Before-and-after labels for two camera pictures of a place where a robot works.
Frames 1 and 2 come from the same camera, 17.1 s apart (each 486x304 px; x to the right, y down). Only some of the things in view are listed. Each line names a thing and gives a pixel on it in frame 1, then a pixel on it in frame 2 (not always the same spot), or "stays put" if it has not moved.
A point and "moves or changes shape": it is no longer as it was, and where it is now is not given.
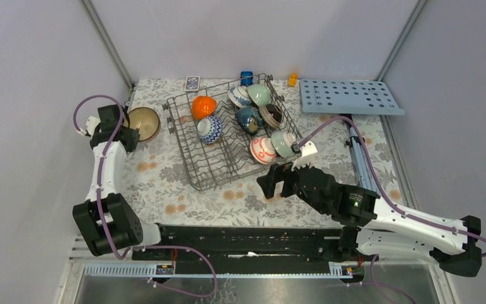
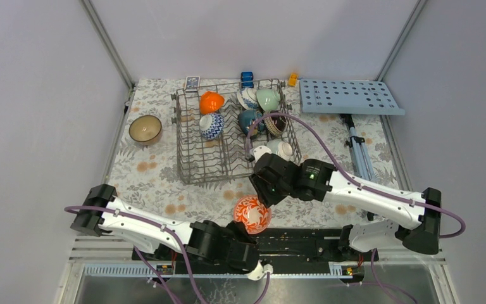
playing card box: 192,83 stays put
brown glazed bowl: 147,120 moves or changes shape
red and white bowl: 262,149 → 249,210
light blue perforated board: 347,96 stays put
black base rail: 247,244 stays put
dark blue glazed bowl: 249,119 stays put
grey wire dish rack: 231,130 stays put
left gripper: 133,136 → 239,228
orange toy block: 293,79 stays put
